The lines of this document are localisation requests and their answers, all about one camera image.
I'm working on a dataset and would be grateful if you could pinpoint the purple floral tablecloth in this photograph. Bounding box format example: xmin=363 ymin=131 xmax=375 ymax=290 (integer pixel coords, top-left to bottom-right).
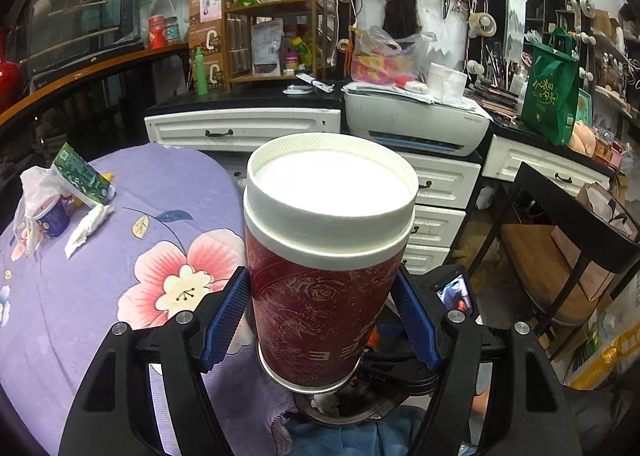
xmin=0 ymin=143 xmax=301 ymax=456

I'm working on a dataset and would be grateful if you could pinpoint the wooden bar counter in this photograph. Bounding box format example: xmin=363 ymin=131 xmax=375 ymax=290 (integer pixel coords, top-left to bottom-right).
xmin=0 ymin=43 xmax=193 ymax=157

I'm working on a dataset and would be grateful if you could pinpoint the white printer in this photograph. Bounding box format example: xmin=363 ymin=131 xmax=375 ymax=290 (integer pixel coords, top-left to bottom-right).
xmin=344 ymin=86 xmax=493 ymax=157

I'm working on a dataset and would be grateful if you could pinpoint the clear plastic bag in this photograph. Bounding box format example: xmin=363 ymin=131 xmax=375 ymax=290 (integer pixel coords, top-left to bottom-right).
xmin=11 ymin=166 xmax=66 ymax=257

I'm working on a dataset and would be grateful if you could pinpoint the plastic bag of colourful items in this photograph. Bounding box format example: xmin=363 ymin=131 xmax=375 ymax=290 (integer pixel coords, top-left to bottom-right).
xmin=351 ymin=26 xmax=436 ymax=84

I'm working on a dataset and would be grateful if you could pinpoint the yellow printed sack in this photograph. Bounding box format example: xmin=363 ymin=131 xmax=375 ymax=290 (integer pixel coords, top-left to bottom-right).
xmin=570 ymin=306 xmax=640 ymax=392

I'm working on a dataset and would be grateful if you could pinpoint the peach plush toy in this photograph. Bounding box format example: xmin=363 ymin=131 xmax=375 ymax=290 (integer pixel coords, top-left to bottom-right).
xmin=570 ymin=121 xmax=598 ymax=154

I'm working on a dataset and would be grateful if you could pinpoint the red vase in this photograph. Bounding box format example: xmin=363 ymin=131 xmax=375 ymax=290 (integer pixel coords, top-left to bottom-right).
xmin=0 ymin=26 xmax=21 ymax=82

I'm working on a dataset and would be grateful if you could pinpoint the stack of brown boxes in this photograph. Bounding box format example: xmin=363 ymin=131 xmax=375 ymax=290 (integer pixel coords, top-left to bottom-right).
xmin=187 ymin=0 xmax=233 ymax=89

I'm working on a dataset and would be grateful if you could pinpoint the pile of makeup brushes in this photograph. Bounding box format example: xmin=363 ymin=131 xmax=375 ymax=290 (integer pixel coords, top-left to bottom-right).
xmin=465 ymin=76 xmax=531 ymax=122

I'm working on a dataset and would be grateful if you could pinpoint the red tin can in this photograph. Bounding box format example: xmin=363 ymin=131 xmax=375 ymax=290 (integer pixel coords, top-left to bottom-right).
xmin=148 ymin=15 xmax=167 ymax=49

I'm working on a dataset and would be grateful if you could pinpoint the small blue cup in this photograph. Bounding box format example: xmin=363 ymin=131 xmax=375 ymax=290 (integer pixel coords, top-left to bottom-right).
xmin=34 ymin=196 xmax=71 ymax=239

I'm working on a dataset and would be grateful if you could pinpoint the green carton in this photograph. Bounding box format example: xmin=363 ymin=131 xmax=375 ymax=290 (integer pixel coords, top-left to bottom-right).
xmin=51 ymin=142 xmax=116 ymax=209

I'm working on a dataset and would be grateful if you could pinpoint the green tote bag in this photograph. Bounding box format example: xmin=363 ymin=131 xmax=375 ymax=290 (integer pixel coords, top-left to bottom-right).
xmin=520 ymin=28 xmax=583 ymax=146

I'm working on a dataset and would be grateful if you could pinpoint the wooden shelf rack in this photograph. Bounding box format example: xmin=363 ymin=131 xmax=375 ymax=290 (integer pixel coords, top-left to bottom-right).
xmin=222 ymin=0 xmax=326 ymax=89

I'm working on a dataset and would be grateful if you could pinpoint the red patterned cup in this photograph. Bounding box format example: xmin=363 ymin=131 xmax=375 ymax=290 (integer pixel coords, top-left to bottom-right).
xmin=243 ymin=132 xmax=418 ymax=393

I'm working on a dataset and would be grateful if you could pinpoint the white tissue stack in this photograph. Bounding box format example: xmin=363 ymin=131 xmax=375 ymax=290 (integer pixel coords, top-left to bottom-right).
xmin=427 ymin=62 xmax=468 ymax=102

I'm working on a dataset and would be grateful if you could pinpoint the vanity mirror with bulbs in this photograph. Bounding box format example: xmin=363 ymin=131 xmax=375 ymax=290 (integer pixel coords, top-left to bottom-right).
xmin=467 ymin=0 xmax=640 ymax=117

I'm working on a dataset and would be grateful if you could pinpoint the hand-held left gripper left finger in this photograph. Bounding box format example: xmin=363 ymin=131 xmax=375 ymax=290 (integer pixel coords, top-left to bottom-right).
xmin=59 ymin=266 xmax=251 ymax=456

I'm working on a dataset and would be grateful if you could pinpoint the long white drawer cabinet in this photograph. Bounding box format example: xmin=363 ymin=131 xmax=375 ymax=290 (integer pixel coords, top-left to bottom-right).
xmin=144 ymin=108 xmax=343 ymax=152

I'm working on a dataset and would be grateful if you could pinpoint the black hanging hairpiece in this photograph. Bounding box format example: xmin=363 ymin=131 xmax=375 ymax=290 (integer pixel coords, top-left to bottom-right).
xmin=382 ymin=0 xmax=423 ymax=34

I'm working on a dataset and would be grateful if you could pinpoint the light blue cloth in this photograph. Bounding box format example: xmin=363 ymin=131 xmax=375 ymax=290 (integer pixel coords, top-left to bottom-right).
xmin=285 ymin=406 xmax=426 ymax=456

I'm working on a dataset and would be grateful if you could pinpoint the brown paper bag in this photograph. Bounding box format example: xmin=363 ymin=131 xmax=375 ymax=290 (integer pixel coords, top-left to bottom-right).
xmin=550 ymin=181 xmax=640 ymax=302

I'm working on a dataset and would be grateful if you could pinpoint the white dresser drawer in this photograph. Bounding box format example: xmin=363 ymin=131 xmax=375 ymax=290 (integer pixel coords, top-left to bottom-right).
xmin=482 ymin=133 xmax=613 ymax=192

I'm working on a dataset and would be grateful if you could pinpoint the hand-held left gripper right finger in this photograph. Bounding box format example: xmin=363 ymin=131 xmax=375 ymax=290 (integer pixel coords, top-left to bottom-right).
xmin=390 ymin=273 xmax=583 ymax=456

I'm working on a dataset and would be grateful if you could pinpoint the green spray bottle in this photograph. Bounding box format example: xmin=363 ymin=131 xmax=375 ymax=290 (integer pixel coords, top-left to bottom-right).
xmin=194 ymin=47 xmax=210 ymax=96

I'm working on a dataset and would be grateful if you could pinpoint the white drawer stack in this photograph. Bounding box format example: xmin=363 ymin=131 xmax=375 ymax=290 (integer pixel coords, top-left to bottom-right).
xmin=400 ymin=151 xmax=483 ymax=277

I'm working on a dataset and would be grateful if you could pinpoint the black chair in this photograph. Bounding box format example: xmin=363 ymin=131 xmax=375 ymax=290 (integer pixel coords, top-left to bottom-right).
xmin=467 ymin=161 xmax=640 ymax=352

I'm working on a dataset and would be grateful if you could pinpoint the glass display case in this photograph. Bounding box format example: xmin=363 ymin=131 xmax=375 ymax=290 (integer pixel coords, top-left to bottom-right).
xmin=15 ymin=0 xmax=151 ymax=77

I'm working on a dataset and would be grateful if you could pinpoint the person's right forearm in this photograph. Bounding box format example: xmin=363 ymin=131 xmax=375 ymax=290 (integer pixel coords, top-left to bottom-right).
xmin=470 ymin=376 xmax=501 ymax=414

